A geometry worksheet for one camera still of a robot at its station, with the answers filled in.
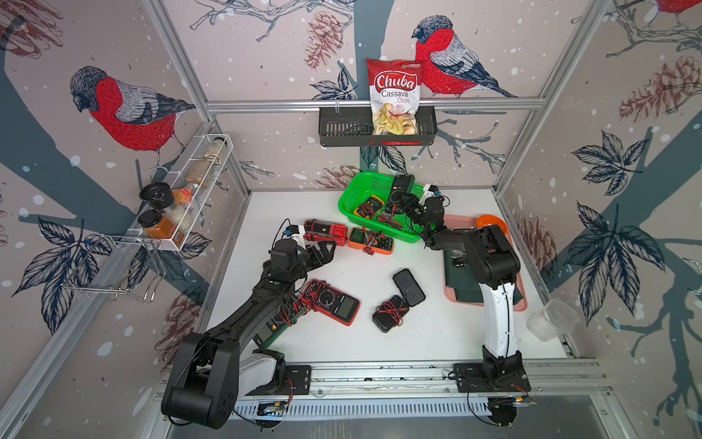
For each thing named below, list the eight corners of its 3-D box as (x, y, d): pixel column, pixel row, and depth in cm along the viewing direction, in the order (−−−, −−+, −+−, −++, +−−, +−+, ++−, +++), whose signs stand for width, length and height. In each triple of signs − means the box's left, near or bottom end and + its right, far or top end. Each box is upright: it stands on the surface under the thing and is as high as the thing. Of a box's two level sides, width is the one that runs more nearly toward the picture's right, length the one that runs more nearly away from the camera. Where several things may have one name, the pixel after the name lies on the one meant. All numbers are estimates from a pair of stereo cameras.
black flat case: (410, 308, 88) (412, 304, 85) (391, 279, 94) (392, 274, 91) (425, 299, 89) (427, 295, 87) (406, 271, 96) (407, 267, 93)
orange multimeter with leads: (345, 248, 103) (345, 242, 100) (352, 230, 108) (351, 224, 105) (390, 259, 99) (391, 253, 96) (395, 240, 105) (396, 234, 102)
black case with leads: (382, 337, 82) (383, 333, 79) (369, 315, 86) (369, 310, 83) (411, 318, 86) (413, 314, 83) (397, 298, 90) (398, 293, 87)
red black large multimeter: (293, 310, 88) (291, 306, 85) (311, 280, 94) (310, 276, 92) (346, 336, 82) (345, 334, 80) (361, 303, 89) (361, 299, 87)
